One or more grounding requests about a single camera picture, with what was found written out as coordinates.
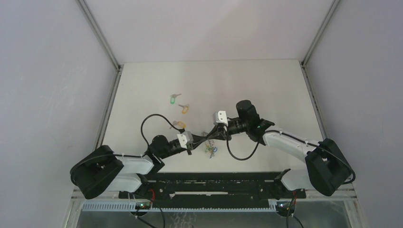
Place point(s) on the white cable duct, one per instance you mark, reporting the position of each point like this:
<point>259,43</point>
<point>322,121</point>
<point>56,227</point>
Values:
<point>110,206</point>

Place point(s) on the blue tag key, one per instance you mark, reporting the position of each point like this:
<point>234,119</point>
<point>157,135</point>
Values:
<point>213,150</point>

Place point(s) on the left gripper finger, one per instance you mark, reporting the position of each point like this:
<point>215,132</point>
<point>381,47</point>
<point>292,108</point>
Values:
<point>196,144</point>
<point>199,138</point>

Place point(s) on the left circuit board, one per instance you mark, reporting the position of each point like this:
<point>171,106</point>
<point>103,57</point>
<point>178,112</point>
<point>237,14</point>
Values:
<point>143,206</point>

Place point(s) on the orange tag key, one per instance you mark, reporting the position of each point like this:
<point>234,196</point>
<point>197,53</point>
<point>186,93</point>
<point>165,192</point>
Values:
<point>185,108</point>

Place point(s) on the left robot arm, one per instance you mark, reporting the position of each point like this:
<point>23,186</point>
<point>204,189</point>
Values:
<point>103,170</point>

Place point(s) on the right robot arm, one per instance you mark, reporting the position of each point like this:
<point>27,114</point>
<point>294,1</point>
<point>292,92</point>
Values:
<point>326,168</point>

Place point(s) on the right circuit board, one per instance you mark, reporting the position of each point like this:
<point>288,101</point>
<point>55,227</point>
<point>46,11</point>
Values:
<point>285,207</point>

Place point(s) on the yellow tag key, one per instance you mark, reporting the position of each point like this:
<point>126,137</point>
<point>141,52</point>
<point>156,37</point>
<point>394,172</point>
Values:
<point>177,125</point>

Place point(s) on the green tag key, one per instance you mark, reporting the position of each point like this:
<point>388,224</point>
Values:
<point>173,98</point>

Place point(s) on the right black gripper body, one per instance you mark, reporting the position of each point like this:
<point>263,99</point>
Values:
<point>235,127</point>

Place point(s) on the circuit board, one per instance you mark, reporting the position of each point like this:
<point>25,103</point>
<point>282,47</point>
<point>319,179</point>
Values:
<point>285,207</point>
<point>143,206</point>

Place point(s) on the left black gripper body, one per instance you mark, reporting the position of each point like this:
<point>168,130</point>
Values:
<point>173,149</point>

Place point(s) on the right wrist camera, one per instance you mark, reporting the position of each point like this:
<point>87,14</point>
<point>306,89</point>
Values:
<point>220,117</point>

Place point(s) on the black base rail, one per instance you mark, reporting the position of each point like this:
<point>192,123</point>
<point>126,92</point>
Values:
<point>209,189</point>

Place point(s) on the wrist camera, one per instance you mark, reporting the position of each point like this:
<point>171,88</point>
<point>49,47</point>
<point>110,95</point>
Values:
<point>185,139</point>
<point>220,117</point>

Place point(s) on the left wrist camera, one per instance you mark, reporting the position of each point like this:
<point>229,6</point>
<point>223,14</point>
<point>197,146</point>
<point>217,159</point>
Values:
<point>185,139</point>

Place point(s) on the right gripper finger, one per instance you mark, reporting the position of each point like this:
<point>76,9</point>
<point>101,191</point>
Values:
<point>219,127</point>
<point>220,135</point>

